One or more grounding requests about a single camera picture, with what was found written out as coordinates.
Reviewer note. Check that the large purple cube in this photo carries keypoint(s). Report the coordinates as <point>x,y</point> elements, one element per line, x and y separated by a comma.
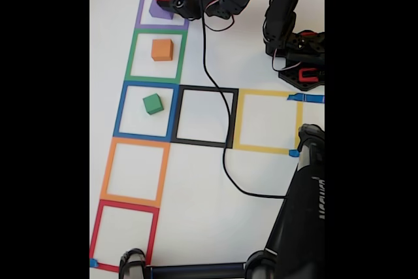
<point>158,11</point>

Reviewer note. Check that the orange cube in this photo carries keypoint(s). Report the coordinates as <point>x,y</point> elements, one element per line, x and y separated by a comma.
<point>161,49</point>

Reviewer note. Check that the green cube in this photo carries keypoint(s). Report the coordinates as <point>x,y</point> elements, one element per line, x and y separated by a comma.
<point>152,104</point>

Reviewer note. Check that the blue tape strip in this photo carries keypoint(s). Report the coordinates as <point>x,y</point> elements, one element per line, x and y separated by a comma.
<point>310,98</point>

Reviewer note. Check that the small blue tape piece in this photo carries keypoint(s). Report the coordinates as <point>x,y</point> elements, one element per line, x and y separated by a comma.
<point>94,262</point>
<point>294,153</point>

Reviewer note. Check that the black tripod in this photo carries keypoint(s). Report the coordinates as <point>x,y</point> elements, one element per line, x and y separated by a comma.
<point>300,226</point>

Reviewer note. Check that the purple square frame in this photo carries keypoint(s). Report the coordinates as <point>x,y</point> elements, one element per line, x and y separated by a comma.
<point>153,26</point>

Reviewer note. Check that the blue square frame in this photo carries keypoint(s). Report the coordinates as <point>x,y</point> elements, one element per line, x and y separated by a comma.
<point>140,136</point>

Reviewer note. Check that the black square frame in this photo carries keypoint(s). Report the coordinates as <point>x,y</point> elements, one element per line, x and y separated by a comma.
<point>202,142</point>

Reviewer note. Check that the yellow square frame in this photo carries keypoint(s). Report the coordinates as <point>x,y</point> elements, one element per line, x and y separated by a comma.
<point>261,148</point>

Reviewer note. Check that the orange square frame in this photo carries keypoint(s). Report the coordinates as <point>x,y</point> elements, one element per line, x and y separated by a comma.
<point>130,199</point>

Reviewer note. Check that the red square frame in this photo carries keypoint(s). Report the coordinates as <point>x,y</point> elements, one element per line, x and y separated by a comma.
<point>127,206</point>

